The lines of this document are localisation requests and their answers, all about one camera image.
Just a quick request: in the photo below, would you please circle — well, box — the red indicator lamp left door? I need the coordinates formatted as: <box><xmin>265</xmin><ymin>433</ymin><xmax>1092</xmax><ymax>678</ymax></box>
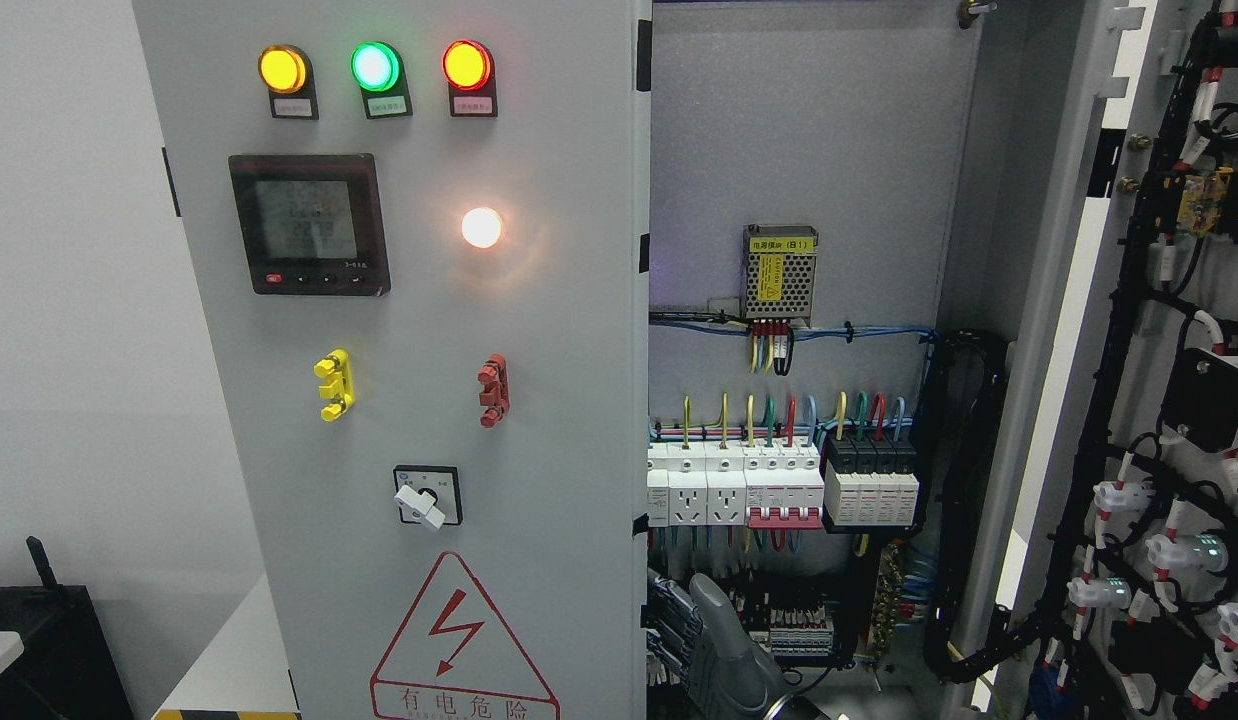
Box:
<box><xmin>442</xmin><ymin>38</ymin><xmax>494</xmax><ymax>92</ymax></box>

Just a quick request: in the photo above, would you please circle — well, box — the white glowing indicator lamp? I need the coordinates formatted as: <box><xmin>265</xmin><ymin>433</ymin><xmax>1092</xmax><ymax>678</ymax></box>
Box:
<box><xmin>461</xmin><ymin>207</ymin><xmax>504</xmax><ymax>249</ymax></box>

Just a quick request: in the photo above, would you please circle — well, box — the red electric hazard warning sticker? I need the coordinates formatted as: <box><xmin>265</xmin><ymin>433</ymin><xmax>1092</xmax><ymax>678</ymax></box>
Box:
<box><xmin>369</xmin><ymin>552</ymin><xmax>561</xmax><ymax>719</ymax></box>

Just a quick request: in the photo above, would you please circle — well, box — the black surge protector block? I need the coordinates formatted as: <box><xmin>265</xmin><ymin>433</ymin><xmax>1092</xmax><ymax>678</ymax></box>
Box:
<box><xmin>821</xmin><ymin>434</ymin><xmax>920</xmax><ymax>534</ymax></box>

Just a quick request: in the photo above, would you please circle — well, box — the red terminal post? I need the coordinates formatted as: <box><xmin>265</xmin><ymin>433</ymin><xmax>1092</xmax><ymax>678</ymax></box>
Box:
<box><xmin>477</xmin><ymin>354</ymin><xmax>510</xmax><ymax>429</ymax></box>

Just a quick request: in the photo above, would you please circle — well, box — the black equipment box at left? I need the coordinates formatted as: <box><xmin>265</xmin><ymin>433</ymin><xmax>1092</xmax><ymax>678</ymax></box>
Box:
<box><xmin>0</xmin><ymin>536</ymin><xmax>134</xmax><ymax>719</ymax></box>

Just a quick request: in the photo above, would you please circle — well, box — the black digital power meter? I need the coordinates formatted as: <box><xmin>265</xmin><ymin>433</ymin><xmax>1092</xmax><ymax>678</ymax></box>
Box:
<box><xmin>229</xmin><ymin>152</ymin><xmax>391</xmax><ymax>296</ymax></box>

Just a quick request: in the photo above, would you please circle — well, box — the white rotary selector switch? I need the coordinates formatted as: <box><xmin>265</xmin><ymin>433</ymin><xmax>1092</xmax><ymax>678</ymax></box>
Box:
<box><xmin>392</xmin><ymin>464</ymin><xmax>464</xmax><ymax>529</ymax></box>

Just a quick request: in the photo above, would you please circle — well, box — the lower white breaker relay row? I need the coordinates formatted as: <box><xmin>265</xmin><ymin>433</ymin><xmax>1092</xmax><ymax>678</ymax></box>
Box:
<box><xmin>727</xmin><ymin>585</ymin><xmax>834</xmax><ymax>659</ymax></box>

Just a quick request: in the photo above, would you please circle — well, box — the white socket breaker row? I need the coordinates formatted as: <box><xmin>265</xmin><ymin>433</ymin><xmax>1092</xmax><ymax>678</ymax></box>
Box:
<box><xmin>647</xmin><ymin>439</ymin><xmax>825</xmax><ymax>529</ymax></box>

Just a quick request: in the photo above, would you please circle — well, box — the green indicator lamp left door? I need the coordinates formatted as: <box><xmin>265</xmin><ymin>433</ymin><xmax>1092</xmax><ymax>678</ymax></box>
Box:
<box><xmin>350</xmin><ymin>41</ymin><xmax>401</xmax><ymax>94</ymax></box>

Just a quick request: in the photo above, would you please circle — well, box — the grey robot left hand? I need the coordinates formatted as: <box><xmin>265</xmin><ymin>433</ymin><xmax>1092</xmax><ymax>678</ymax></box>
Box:
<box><xmin>645</xmin><ymin>569</ymin><xmax>791</xmax><ymax>719</ymax></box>

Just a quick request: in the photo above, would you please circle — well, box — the yellow indicator lamp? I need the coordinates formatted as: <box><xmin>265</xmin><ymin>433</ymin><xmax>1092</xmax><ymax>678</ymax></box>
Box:
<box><xmin>258</xmin><ymin>45</ymin><xmax>310</xmax><ymax>95</ymax></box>

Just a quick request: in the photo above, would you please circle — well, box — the metal mesh power supply module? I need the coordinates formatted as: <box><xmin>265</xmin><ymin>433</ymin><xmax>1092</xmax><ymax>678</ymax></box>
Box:
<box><xmin>742</xmin><ymin>224</ymin><xmax>820</xmax><ymax>325</ymax></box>

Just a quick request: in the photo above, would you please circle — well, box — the grey cabinet door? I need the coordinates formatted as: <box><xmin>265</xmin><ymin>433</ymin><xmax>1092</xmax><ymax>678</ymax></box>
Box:
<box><xmin>925</xmin><ymin>1</ymin><xmax>1238</xmax><ymax>719</ymax></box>
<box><xmin>134</xmin><ymin>1</ymin><xmax>652</xmax><ymax>719</ymax></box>

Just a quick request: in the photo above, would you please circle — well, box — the black corrugated cable conduit right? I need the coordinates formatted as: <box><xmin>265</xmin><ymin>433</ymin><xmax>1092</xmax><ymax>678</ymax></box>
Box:
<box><xmin>914</xmin><ymin>330</ymin><xmax>1040</xmax><ymax>687</ymax></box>

